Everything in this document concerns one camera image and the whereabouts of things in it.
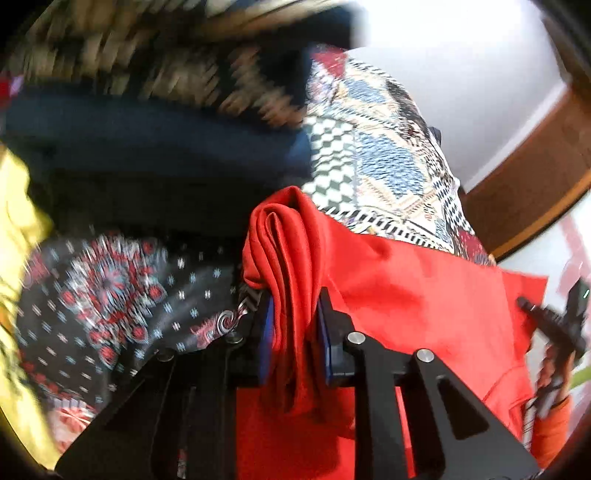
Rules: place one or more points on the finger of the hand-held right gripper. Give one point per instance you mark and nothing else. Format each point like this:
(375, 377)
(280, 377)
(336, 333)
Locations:
(535, 310)

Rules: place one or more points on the yellow cloth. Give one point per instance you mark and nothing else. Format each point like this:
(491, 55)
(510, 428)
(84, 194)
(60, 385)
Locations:
(18, 240)

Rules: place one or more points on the dark patterned clothes pile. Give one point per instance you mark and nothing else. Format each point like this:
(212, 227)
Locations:
(138, 138)

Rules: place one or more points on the patchwork printed quilt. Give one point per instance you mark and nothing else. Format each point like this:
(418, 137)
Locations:
(383, 152)

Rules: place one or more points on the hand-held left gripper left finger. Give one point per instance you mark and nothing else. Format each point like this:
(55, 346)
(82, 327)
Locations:
(264, 341)

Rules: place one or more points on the person's right hand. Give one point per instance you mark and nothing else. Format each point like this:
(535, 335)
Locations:
(554, 383)

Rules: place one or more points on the red zip jacket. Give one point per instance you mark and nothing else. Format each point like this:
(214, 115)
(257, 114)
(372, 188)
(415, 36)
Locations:
(415, 300)

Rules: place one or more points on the black floral cloth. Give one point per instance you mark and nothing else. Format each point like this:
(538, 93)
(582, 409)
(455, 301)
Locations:
(115, 295)

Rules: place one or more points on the person's right forearm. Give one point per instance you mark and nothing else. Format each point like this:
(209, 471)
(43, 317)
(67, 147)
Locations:
(549, 434)

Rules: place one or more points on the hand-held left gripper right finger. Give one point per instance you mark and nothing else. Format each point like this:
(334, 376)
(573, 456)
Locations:
(325, 344)

